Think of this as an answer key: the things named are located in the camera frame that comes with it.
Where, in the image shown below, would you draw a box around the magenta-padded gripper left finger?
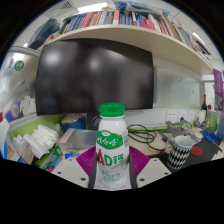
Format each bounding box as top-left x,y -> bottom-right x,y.
52,145 -> 99,190

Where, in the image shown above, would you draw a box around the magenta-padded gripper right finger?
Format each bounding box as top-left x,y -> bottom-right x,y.
127,145 -> 173,189

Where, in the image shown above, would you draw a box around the white drink bottle green cap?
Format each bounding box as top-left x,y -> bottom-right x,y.
94,102 -> 131,191

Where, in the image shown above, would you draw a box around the purple translucent water bottle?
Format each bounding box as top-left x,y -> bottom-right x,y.
216,111 -> 224,141

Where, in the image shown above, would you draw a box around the black white checkered mug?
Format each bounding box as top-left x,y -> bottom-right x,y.
165,134 -> 195,171

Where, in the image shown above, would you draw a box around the blue round container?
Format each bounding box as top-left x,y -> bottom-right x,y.
60,113 -> 87,133

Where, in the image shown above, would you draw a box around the stack of white tissues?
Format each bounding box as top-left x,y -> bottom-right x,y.
22,123 -> 60,160

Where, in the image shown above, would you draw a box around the grey metal laptop stand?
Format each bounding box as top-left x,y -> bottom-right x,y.
158,119 -> 202,145

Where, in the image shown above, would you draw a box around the flat round red coaster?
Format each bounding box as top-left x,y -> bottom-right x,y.
190,145 -> 204,158

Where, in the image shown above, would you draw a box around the black desk mat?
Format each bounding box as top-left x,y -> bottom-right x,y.
149,135 -> 224,175

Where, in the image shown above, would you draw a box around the dark wine bottle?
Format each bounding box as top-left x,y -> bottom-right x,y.
200,94 -> 209,113

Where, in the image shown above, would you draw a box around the black computer monitor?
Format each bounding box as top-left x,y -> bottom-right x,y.
34,37 -> 156,117

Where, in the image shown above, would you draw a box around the purple pennant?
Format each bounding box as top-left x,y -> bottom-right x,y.
212,68 -> 224,113

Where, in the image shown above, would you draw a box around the black cables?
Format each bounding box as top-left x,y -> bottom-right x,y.
126,123 -> 168,153

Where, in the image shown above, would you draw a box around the white wall socket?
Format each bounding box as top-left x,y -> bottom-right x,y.
178,109 -> 189,122
188,109 -> 198,121
165,110 -> 179,123

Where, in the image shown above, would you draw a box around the coiled blue cable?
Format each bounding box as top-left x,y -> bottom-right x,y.
202,130 -> 217,143

